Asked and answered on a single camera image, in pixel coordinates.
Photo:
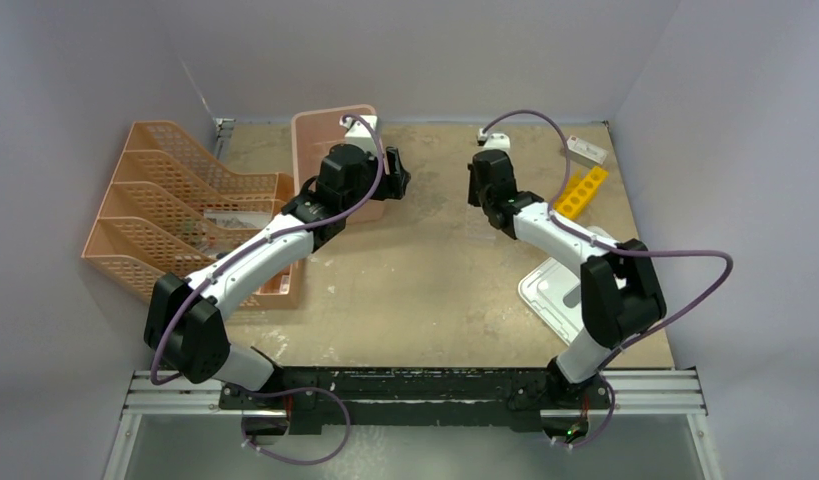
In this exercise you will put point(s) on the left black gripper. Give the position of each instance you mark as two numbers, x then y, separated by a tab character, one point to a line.
392	184

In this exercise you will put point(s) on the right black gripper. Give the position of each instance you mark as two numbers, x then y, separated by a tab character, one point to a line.
473	199

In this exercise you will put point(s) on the white plastic tray lid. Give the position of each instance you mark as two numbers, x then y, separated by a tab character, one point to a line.
552	290

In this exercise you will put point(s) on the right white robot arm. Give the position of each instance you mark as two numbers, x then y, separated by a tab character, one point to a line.
620	294

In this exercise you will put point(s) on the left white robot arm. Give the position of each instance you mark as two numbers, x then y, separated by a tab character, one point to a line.
185	324

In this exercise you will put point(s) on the clear plastic tube rack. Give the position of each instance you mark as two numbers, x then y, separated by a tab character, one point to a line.
477	229

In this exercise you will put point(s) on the yellow test tube rack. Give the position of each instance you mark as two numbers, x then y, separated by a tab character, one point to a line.
579	192

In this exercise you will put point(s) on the small white red box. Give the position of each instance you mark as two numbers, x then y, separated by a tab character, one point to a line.
584	153

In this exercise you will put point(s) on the pink plastic bin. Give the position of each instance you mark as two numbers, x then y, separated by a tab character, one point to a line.
315	132

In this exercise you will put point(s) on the orange mesh file rack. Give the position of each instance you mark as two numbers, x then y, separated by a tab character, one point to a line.
155	214

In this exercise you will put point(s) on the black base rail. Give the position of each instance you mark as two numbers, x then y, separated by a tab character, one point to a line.
306	399

